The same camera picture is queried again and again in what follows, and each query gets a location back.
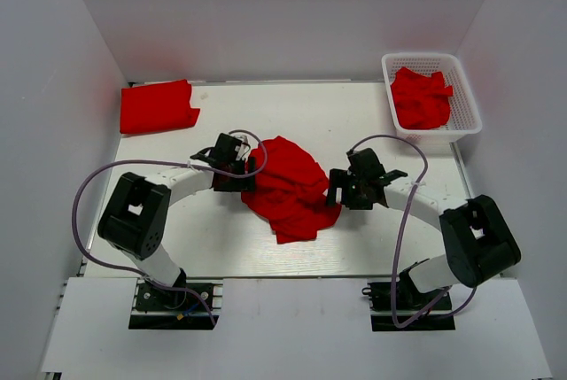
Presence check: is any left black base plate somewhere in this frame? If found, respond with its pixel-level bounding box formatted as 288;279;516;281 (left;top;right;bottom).
128;281;222;331

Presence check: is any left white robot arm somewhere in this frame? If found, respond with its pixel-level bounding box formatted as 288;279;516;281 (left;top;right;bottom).
97;129;266;308

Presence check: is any white plastic mesh basket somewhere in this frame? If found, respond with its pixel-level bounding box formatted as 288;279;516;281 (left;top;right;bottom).
382;52;482;144

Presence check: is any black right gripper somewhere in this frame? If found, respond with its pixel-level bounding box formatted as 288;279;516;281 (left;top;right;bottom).
325;168;374;210

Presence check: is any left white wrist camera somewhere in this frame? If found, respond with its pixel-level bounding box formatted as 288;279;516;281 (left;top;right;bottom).
233;135;251;160

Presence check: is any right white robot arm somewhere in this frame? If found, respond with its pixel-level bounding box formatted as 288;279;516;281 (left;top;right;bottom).
326;148;521;308

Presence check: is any red t shirt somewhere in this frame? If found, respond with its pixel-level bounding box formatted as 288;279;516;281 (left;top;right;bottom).
241;136;341;244
120;80;200;135

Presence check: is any crumpled red shirt in basket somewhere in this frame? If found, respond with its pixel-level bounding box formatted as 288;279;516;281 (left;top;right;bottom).
391;67;454;130

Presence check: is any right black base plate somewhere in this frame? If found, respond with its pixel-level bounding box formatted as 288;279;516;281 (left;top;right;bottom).
361;282;455;332

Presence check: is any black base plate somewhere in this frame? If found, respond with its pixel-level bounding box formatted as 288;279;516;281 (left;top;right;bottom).
128;281;222;331
361;282;455;332

